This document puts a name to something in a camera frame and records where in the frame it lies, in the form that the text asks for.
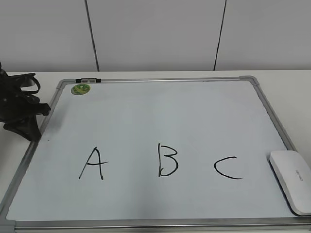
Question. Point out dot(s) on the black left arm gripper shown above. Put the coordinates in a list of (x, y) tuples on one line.
[(17, 99)]

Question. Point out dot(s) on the white whiteboard eraser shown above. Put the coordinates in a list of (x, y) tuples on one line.
[(294, 176)]

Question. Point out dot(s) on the green round magnet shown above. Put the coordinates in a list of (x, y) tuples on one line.
[(80, 89)]

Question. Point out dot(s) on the aluminium framed whiteboard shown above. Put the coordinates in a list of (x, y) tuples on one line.
[(153, 154)]

